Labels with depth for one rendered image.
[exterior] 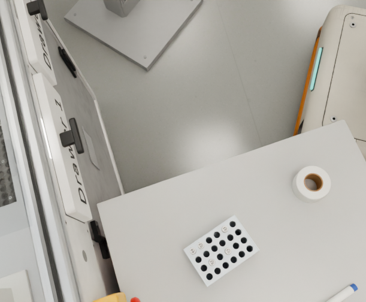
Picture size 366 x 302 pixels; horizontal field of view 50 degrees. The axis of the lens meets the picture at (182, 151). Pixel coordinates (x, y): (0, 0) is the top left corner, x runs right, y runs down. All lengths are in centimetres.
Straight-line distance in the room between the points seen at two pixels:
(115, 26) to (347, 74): 105
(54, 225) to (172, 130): 113
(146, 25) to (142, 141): 56
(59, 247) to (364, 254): 59
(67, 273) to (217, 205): 36
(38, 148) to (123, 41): 127
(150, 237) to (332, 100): 91
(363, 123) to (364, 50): 29
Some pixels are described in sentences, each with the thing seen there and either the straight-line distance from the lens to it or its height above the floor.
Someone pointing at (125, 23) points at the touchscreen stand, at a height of 4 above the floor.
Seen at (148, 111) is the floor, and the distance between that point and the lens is 176.
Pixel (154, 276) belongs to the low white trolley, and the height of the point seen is 76.
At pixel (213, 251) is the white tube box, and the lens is 80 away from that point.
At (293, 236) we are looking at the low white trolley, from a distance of 86.
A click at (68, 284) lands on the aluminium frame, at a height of 99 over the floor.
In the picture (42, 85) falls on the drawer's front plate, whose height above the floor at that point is 93.
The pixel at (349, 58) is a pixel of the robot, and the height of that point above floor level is 28.
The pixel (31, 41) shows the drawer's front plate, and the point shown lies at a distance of 87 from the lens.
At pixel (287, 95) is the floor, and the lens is 181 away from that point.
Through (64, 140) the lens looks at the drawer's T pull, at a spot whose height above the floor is 91.
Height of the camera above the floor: 159
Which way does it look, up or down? 72 degrees down
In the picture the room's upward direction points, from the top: 11 degrees counter-clockwise
